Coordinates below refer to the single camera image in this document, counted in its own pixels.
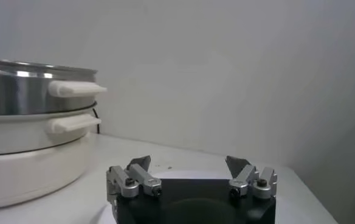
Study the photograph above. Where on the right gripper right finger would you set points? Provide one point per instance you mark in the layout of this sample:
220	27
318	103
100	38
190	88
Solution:
244	179

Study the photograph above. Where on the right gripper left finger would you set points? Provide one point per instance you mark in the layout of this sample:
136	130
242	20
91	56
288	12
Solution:
129	182

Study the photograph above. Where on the stainless perforated steamer basket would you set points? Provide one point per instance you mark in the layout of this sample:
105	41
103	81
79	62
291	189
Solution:
13	94

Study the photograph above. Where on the white round plate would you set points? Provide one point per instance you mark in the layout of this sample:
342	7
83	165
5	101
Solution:
192	175

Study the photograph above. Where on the white electric pot base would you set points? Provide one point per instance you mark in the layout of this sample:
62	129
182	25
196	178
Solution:
28	176

